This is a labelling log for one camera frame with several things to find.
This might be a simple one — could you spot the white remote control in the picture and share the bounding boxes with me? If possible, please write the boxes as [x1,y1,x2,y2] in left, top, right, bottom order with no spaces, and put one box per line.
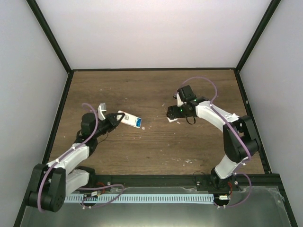
[118,110,138,128]

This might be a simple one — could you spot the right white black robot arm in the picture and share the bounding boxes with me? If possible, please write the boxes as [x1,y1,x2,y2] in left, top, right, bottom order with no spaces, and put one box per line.
[167,85,261,191]

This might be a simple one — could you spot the blue battery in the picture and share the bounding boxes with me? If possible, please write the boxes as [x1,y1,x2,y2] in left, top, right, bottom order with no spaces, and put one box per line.
[135,117,142,128]

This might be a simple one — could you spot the black aluminium frame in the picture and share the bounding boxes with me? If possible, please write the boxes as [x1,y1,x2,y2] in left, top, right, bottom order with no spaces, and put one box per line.
[27,0,297,227]

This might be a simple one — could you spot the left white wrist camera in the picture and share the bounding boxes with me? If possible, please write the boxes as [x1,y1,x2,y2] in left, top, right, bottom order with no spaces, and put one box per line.
[98,103,107,121]

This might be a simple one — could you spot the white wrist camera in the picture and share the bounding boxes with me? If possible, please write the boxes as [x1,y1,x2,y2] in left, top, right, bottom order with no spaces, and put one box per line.
[98,103,107,121]
[173,93,184,107]

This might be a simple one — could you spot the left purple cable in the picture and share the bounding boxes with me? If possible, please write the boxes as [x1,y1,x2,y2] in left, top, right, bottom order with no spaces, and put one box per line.
[37,102,125,211]

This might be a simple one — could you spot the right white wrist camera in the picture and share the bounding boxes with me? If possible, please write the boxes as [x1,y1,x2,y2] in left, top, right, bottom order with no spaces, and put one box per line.
[173,93,184,107]

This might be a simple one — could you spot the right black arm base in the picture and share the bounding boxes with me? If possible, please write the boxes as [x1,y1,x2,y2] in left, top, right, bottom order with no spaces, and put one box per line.
[195,175,235,192]

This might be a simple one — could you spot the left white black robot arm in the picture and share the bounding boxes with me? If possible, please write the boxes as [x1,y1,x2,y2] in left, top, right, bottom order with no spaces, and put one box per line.
[25,112,125,212]

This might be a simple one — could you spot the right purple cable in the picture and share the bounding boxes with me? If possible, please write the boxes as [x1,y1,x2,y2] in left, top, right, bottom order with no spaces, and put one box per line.
[182,76,252,209]

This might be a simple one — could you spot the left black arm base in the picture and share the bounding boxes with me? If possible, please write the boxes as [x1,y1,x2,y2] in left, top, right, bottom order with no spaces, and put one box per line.
[86,174,112,188]

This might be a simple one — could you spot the purple cable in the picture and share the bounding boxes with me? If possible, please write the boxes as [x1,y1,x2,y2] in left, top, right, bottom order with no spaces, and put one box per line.
[182,76,252,209]
[37,102,125,211]

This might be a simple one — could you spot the white battery cover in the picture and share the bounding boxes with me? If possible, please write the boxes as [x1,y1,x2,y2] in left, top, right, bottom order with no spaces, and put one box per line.
[167,118,178,123]

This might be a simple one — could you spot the light blue slotted cable duct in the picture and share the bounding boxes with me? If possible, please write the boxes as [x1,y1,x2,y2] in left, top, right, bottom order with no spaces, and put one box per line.
[64,194,214,204]

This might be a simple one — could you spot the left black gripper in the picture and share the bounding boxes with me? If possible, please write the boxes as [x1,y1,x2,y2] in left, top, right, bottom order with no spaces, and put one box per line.
[93,113,125,139]

